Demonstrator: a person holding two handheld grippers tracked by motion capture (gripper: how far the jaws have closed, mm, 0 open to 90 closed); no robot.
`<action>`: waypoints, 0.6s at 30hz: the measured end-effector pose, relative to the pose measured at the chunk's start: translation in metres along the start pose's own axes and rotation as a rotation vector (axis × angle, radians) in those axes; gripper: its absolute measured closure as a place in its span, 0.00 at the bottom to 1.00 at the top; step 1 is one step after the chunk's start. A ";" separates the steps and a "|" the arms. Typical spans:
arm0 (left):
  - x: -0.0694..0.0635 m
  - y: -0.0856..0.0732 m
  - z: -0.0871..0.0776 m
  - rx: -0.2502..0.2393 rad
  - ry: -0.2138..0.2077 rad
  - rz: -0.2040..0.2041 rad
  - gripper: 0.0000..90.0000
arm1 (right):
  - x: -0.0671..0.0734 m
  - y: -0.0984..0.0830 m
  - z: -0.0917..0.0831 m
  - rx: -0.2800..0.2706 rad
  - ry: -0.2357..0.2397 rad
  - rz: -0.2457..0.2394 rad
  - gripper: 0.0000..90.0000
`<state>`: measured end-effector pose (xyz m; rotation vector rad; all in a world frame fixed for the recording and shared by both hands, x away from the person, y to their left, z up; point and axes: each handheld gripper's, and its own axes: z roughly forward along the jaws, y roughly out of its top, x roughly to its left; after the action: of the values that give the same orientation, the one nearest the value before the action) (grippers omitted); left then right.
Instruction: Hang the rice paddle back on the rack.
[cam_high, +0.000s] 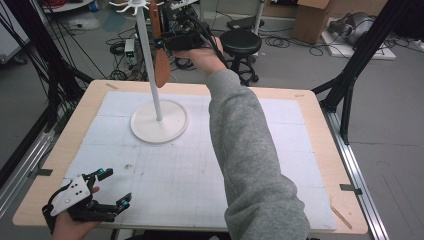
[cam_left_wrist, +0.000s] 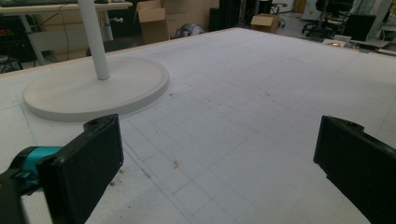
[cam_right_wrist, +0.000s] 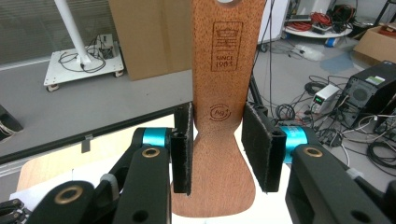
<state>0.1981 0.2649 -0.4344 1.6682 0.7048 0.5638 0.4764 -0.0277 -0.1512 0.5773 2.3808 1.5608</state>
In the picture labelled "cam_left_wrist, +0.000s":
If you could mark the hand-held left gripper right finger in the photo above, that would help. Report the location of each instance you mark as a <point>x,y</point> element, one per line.
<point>361,168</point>

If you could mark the white stand with round base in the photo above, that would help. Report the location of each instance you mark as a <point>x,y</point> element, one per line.
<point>93,90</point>

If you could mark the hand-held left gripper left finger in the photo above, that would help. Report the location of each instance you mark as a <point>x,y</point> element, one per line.
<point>81,171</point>

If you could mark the grey round device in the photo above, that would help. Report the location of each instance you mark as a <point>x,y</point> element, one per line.
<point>190,31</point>

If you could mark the black office chair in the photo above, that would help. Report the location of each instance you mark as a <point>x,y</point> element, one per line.
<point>327,18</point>

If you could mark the white flat device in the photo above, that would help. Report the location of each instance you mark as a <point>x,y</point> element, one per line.
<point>337,40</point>

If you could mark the black monitor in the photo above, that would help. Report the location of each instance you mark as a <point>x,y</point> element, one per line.
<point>359,28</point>

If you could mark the open cardboard box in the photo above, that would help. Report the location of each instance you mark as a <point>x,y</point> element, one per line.
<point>154,26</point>

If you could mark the small cardboard box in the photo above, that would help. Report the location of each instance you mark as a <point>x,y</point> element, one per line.
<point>264,23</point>

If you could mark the large cardboard sheet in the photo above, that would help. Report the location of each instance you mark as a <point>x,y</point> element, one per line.
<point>190,12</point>

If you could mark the black cabinet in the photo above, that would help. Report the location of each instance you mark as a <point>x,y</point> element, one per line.
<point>225,15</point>

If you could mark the wooden top desk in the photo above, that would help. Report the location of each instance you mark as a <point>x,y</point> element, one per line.
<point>46,8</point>

